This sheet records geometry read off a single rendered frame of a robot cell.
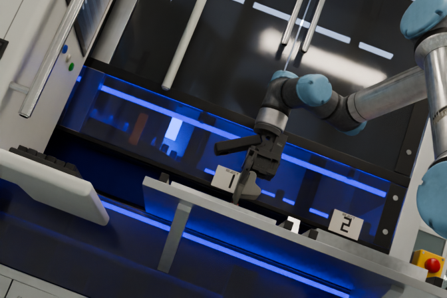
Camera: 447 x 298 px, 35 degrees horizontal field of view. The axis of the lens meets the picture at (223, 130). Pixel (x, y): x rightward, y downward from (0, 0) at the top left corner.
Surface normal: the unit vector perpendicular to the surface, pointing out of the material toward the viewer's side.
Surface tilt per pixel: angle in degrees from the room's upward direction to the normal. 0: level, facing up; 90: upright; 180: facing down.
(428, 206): 96
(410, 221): 90
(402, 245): 90
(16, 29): 90
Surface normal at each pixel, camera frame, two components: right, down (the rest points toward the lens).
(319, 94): 0.55, -0.06
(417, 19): -0.75, -0.54
